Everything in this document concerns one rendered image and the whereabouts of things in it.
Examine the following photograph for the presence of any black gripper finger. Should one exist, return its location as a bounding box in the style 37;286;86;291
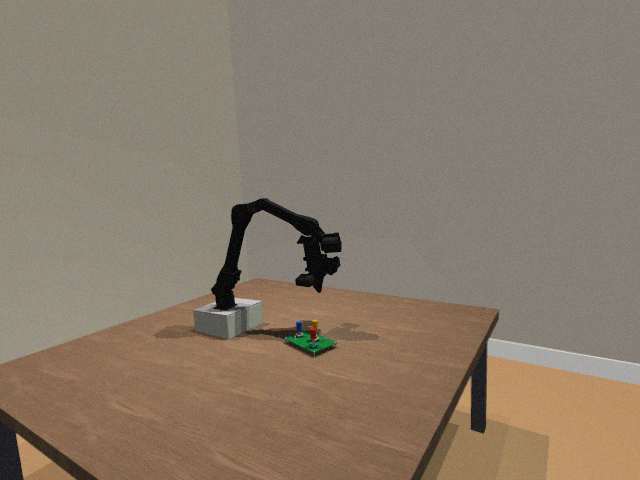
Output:
312;277;323;293
319;272;328;290

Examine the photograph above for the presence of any green circuit board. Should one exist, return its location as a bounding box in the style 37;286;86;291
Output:
284;320;337;357

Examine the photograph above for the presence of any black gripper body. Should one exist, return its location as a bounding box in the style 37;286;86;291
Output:
295;253;325;287

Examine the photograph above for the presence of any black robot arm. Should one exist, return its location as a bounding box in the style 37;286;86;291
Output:
211;198;342;310

